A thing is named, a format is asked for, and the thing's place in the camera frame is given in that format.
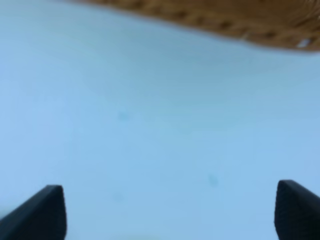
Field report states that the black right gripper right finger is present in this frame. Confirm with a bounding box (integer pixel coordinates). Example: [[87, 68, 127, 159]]
[[274, 180, 320, 240]]

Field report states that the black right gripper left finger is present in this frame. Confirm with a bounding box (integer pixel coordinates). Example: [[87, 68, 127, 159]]
[[0, 185, 67, 240]]

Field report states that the orange wicker basket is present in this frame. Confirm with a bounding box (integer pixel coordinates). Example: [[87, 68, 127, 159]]
[[84, 0, 320, 52]]

